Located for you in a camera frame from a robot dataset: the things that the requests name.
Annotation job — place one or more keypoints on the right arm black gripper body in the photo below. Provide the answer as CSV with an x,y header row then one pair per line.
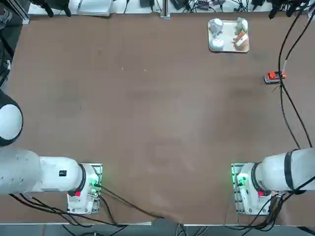
x,y
285,3

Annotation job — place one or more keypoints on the aluminium post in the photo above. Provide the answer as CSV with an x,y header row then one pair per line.
x,y
165,8

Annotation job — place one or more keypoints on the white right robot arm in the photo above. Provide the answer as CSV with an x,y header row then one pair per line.
x,y
270,172

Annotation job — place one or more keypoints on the grey white plush toy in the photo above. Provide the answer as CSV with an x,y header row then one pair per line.
x,y
216,25

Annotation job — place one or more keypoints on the brown toy with white label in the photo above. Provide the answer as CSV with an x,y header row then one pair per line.
x,y
241,41

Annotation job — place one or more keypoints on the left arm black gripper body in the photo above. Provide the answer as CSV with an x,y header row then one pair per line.
x,y
49,2

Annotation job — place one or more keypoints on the orange-and-blue toy bus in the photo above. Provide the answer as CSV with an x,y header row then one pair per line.
x,y
270,75

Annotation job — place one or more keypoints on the beige plastic tray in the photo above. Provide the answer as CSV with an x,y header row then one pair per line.
x,y
229,46

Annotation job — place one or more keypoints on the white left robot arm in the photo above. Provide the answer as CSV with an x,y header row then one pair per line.
x,y
54,174

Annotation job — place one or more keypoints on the green grey plush toy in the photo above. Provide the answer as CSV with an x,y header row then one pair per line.
x,y
241,24

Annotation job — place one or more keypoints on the grey laptop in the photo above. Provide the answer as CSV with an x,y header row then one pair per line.
x,y
93,7

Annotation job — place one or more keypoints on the grey white shoe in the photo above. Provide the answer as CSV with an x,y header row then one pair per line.
x,y
5,18

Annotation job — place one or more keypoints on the aluminium frame rail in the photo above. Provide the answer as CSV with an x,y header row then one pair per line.
x,y
17,8

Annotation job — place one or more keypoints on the black electronic box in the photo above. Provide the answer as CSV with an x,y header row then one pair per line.
x,y
179,3

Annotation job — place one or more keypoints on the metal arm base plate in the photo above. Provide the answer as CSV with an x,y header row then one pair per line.
x,y
233,172
99,167

